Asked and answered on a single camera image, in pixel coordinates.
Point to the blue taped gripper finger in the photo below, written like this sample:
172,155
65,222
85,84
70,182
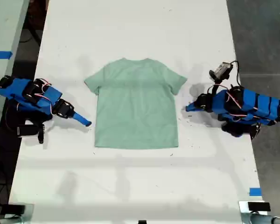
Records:
192,109
193,105
80,116
80,121

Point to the pale green T-shirt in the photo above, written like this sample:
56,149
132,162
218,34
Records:
135,105

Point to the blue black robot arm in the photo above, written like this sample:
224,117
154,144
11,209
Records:
18,89
252,107

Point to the long blue tape strip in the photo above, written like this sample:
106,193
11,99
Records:
1,55

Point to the short blue tape strip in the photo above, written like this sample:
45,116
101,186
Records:
255,191

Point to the small black box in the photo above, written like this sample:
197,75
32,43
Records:
142,221
259,207
14,208

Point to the curved black camera stalk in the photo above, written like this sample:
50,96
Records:
215,86

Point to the short black camera stalk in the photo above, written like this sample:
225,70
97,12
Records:
40,135

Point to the black camera box white label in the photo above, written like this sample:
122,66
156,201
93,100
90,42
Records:
221,70

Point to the silver metal bracket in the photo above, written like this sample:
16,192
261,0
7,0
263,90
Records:
243,210
29,213

